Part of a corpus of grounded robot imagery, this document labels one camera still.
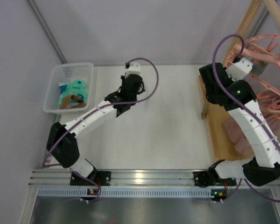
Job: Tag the brown sock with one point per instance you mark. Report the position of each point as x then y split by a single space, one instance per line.
72 102

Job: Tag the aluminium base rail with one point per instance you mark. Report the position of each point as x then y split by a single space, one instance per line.
62 177

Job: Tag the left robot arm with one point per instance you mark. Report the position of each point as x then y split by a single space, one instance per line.
63 139

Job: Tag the white slotted cable duct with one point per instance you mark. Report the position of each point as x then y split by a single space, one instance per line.
132 192

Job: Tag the pink round clip hanger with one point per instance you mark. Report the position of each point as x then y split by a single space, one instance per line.
259 59

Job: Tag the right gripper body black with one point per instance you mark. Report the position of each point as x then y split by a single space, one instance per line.
213 73

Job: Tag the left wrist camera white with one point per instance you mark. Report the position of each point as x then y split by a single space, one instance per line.
132 68

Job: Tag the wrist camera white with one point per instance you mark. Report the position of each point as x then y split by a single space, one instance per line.
239 70
132 68

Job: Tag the wooden upright post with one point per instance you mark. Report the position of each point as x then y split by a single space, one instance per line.
249 17

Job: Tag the grey sock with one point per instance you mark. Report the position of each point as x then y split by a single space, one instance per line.
259 67

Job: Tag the wooden rod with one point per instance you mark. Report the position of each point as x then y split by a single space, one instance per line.
274 10

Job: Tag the wooden tray frame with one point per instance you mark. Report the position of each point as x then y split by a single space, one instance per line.
222 146

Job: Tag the green blue patterned sock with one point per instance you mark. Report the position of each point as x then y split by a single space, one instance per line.
65 91

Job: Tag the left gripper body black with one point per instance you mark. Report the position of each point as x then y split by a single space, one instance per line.
132 82

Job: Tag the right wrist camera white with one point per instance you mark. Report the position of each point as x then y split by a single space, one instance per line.
239 70

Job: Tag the white plastic basket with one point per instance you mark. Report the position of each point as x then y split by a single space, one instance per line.
67 73

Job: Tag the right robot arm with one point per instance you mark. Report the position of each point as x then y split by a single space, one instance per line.
239 100

